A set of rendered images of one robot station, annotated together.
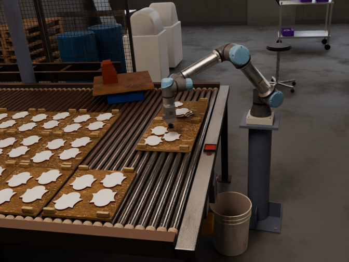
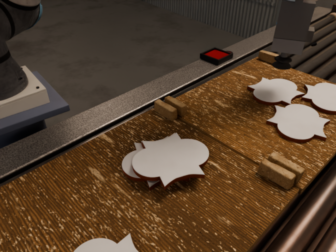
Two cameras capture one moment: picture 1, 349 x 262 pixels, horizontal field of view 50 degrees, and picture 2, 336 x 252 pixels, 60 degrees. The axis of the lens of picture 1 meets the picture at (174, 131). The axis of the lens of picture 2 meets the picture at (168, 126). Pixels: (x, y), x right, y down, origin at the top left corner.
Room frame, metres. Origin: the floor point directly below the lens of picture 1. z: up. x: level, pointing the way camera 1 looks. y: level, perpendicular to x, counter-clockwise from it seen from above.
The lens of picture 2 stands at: (2.84, 0.13, 1.31)
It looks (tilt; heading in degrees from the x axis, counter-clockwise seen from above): 37 degrees down; 212
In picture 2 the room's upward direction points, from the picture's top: straight up
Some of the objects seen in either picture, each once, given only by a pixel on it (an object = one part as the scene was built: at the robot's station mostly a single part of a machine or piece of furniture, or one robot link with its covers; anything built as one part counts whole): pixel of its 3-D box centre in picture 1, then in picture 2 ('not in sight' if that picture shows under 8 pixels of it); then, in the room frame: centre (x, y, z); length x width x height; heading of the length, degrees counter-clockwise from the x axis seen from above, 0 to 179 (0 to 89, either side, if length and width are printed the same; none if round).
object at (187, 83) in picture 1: (182, 84); not in sight; (2.21, -0.07, 1.27); 0.11 x 0.11 x 0.08; 17
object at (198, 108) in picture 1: (182, 111); (135, 201); (2.61, -0.07, 0.93); 0.41 x 0.35 x 0.02; 166
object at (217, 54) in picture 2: (210, 147); (216, 56); (2.01, -0.21, 0.92); 0.06 x 0.06 x 0.01; 77
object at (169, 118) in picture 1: (167, 112); (298, 20); (2.17, 0.03, 1.11); 0.10 x 0.09 x 0.16; 102
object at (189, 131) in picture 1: (170, 135); (272, 104); (2.21, 0.03, 0.93); 0.41 x 0.35 x 0.02; 166
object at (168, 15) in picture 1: (164, 35); not in sight; (7.41, 0.05, 0.61); 0.68 x 0.56 x 1.22; 159
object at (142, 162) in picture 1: (157, 136); not in sight; (2.26, 0.12, 0.90); 1.95 x 0.05 x 0.05; 167
